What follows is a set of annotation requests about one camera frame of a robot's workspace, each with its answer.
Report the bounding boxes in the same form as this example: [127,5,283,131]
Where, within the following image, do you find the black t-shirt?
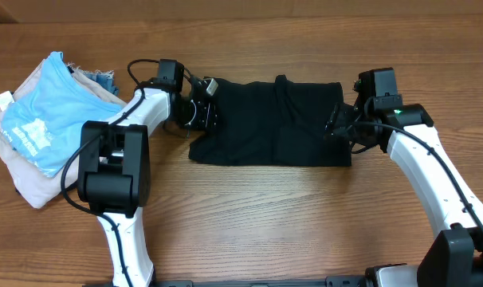
[189,75,351,167]

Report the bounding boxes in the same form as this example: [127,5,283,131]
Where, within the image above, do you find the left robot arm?
[77,59,218,286]

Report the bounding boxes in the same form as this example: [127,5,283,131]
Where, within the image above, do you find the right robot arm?
[325,68,483,287]

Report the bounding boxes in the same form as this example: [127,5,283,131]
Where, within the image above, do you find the blue denim garment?
[67,65,119,96]

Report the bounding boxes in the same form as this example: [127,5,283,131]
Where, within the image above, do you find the dark garment under pile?
[14,181,77,195]

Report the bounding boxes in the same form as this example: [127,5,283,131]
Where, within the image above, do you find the beige folded garment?
[0,76,127,209]

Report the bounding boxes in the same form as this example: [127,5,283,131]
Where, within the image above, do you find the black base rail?
[149,275,373,287]

